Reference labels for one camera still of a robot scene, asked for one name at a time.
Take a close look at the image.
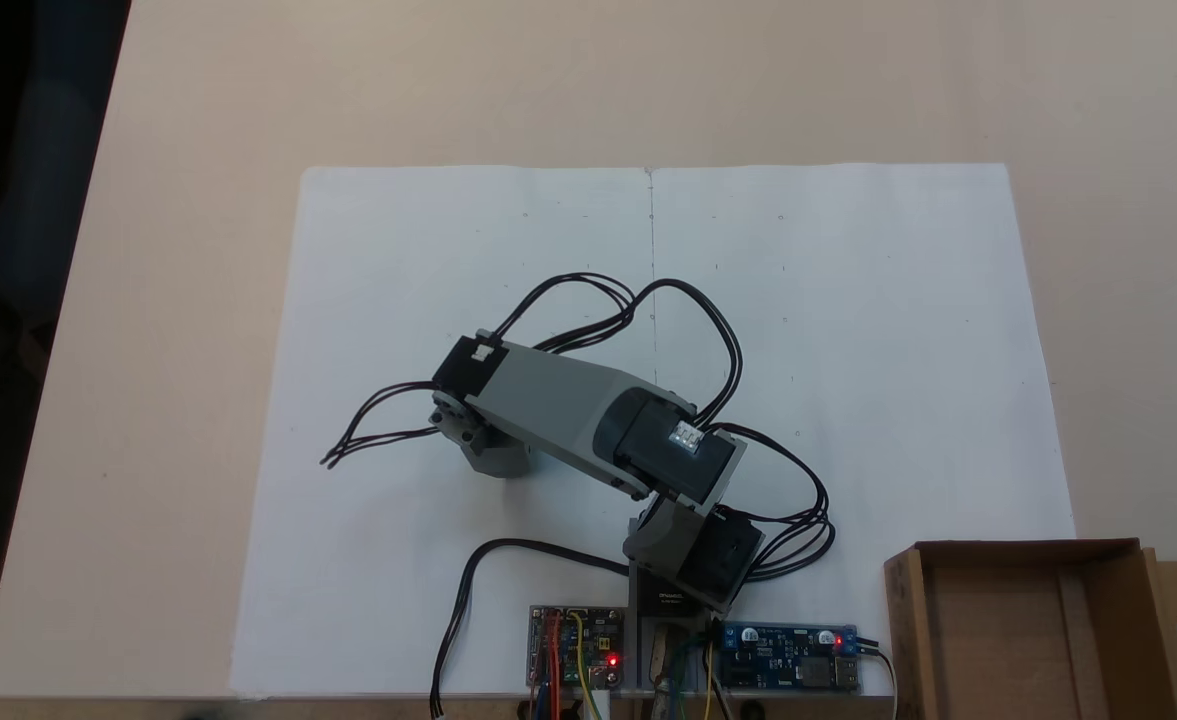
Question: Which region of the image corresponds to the blue circuit board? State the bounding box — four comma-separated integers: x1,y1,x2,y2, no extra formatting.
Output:
718,622,861,693

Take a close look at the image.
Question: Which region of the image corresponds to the thin black power lead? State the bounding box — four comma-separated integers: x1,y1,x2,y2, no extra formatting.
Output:
853,640,899,720

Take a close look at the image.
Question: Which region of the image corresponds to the brown cardboard box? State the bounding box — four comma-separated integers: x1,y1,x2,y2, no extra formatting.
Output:
883,538,1177,720

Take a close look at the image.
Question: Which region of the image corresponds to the black cable on table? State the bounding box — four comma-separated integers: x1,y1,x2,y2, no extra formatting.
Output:
430,540,639,719

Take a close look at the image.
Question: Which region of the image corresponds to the circuit board with jumper wires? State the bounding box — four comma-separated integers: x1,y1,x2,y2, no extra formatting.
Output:
528,605,627,691

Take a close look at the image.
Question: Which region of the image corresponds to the coloured jumper wire bundle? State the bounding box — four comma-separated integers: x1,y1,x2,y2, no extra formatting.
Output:
533,610,611,720

